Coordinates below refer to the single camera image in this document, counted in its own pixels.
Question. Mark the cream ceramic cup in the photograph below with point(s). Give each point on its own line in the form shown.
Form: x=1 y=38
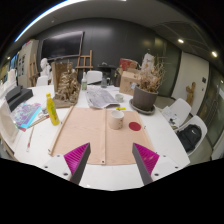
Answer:
x=116 y=120

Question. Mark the colourful magazine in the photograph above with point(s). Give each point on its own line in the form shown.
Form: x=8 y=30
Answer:
x=24 y=114

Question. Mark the wooden tree model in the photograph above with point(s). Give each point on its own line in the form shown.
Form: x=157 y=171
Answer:
x=68 y=87

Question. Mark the wooden mannequin figure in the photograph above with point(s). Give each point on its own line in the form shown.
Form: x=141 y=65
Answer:
x=190 y=93

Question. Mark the black backpack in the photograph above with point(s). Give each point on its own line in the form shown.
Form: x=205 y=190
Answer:
x=190 y=136

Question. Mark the red round coaster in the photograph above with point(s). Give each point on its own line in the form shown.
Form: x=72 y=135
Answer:
x=134 y=126

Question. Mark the white chair with backpack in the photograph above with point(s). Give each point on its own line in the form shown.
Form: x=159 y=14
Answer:
x=199 y=122

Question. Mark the dried brown plant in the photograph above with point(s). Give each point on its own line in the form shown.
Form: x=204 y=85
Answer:
x=152 y=75

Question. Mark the wooden easel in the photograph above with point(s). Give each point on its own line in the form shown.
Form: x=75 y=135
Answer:
x=85 y=62

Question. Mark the newspaper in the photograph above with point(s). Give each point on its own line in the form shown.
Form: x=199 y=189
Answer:
x=99 y=98

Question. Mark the white plaster bust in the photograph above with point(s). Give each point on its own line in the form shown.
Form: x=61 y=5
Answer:
x=46 y=68

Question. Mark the grey plant pot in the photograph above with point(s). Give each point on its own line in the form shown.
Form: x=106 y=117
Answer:
x=143 y=99

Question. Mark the yellow small object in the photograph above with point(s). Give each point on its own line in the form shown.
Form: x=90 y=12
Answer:
x=120 y=108

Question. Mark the paintbrush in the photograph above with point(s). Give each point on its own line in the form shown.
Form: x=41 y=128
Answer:
x=30 y=139

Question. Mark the white chair with papers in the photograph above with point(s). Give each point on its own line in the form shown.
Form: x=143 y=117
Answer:
x=177 y=113

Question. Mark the cardboard box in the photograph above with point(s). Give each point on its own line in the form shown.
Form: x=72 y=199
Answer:
x=128 y=82

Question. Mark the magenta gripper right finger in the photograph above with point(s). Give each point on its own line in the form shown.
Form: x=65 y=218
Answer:
x=146 y=160

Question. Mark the grey pot saucer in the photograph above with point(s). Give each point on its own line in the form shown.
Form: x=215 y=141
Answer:
x=145 y=112

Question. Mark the black wall screen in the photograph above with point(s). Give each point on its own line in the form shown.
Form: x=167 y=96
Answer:
x=62 y=45

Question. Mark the small clear spray bottle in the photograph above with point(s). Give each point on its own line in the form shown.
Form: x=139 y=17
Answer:
x=84 y=81

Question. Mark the wooden stick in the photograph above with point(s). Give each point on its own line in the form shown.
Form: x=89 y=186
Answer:
x=55 y=139

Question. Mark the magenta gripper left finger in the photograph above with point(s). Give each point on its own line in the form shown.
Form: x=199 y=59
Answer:
x=76 y=161

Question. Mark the beige canvas mat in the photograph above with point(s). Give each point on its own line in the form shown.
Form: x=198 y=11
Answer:
x=108 y=146

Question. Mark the white chair behind table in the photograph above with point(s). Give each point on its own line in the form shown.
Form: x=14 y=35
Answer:
x=94 y=76

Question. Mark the black box stack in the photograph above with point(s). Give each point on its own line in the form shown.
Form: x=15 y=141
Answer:
x=18 y=95

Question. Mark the yellow plastic bottle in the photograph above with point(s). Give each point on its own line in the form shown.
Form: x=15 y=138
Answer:
x=52 y=110

